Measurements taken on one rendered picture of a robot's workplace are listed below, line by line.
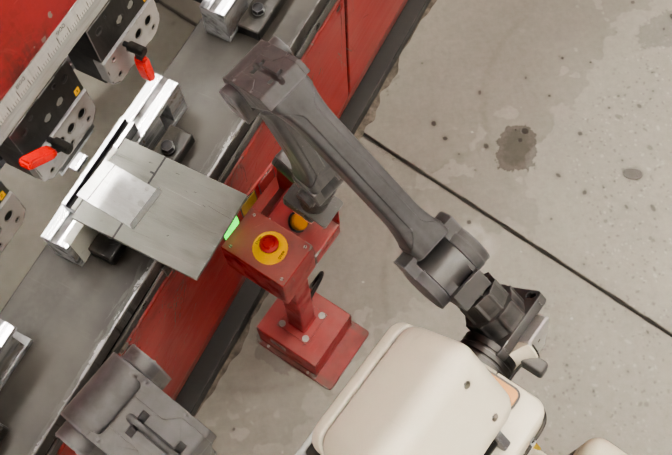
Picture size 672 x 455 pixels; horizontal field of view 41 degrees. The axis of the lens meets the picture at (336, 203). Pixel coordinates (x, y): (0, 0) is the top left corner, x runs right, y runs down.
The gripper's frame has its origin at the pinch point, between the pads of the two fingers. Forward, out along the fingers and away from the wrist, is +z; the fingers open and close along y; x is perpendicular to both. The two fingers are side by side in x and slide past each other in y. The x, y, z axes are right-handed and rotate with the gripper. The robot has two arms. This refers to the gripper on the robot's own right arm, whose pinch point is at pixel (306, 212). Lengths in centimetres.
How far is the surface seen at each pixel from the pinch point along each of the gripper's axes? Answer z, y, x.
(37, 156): -43, 35, 30
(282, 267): 1.5, -2.5, 11.9
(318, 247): 8.3, -6.0, 2.3
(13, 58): -55, 43, 23
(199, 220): -17.0, 14.0, 18.1
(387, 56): 81, 12, -83
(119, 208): -13.9, 27.1, 24.1
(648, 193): 63, -77, -86
